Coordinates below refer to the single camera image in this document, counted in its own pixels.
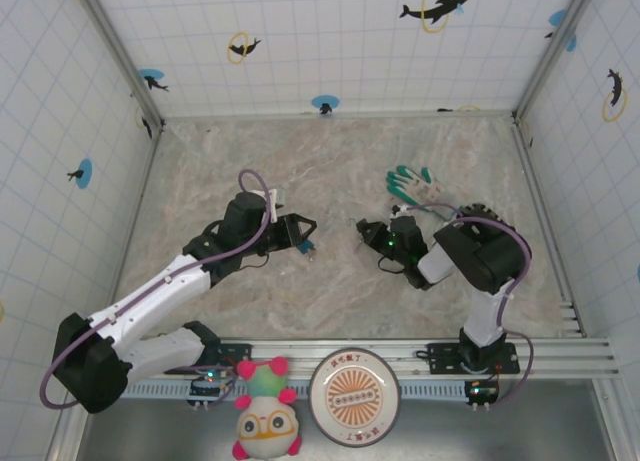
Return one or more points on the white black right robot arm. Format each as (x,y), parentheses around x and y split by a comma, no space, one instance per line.
(487,311)

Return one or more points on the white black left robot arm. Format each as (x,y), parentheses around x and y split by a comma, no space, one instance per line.
(150,301)

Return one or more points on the white green work glove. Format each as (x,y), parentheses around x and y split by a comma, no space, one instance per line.
(425,188)

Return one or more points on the dolphin blue circle sticker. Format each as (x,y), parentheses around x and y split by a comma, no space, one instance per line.
(557,17)
(150,75)
(86,173)
(325,101)

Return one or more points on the round printed plate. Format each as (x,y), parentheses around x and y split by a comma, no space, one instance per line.
(354,398)

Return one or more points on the small circuit board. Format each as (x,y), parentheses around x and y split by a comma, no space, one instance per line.
(205,386)
(482,392)

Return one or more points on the panda plush toy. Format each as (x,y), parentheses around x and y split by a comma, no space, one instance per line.
(267,426)

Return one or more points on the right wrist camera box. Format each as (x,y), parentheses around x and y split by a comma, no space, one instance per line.
(398,211)

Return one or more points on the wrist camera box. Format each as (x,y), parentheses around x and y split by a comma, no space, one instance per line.
(398,211)
(277,197)

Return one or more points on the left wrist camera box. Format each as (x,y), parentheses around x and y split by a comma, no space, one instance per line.
(277,197)

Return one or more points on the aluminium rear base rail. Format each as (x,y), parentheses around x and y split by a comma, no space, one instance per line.
(250,116)

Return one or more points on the aluminium side base rail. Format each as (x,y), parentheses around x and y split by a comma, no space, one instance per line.
(129,231)
(548,231)

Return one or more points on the aluminium front mounting rail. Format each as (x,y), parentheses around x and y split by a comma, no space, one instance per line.
(280,346)

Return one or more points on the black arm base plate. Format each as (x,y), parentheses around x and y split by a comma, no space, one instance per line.
(442,353)
(240,351)

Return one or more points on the aluminium frame post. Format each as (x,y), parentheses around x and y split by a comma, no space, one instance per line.
(122,56)
(550,56)

